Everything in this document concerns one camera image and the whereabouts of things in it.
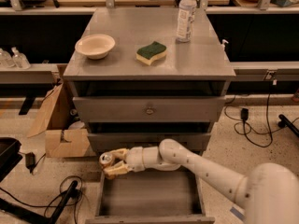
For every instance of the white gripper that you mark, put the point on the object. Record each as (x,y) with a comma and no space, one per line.
(135,160)

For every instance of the orange soda can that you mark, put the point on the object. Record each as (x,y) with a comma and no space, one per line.
(106,159)

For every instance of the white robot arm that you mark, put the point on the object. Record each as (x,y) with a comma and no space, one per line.
(268,195)

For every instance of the grey middle drawer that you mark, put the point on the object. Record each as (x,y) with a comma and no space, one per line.
(101,142)

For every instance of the grey top drawer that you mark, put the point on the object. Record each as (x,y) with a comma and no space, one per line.
(146,109)

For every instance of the grey open bottom drawer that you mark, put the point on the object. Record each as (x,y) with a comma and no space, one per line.
(151,197)

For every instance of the grey drawer cabinet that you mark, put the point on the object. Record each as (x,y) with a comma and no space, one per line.
(150,86)

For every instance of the open cardboard box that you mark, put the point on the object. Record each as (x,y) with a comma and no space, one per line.
(65,134)

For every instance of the black power adapter left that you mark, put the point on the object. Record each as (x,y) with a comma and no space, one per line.
(30,161)

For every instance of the black power adapter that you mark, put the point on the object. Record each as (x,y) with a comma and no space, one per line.
(30,161)
(244,114)

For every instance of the green yellow sponge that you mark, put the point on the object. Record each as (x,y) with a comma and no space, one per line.
(151,53)

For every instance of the white ceramic bowl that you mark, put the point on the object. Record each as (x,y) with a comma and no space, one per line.
(95,47)

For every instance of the blue tape floor mark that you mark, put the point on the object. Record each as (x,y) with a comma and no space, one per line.
(237,213)

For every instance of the black power adapter right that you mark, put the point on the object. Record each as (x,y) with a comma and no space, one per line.
(244,114)

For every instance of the clear sanitizer bottle right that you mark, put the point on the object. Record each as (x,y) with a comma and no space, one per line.
(20,59)

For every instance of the clear sanitizer bottle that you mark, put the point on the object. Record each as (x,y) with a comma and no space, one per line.
(20,59)
(6,59)

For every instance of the clear sanitizer bottle left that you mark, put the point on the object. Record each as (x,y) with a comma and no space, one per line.
(6,59)

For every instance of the small white pump bottle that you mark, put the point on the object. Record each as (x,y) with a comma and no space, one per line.
(225,44)

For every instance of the clear plastic water bottle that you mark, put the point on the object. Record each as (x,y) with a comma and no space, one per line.
(186,14)

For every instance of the black stand leg right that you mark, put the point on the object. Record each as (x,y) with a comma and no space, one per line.
(284,122)

